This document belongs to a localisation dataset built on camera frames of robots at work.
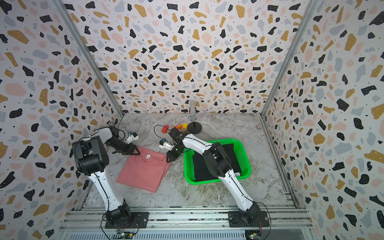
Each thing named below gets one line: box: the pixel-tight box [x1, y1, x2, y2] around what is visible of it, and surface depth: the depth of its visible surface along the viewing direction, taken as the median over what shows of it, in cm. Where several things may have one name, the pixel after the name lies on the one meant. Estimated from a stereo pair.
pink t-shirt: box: [115, 147, 171, 193], surface depth 92 cm
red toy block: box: [161, 124, 169, 134], surface depth 115 cm
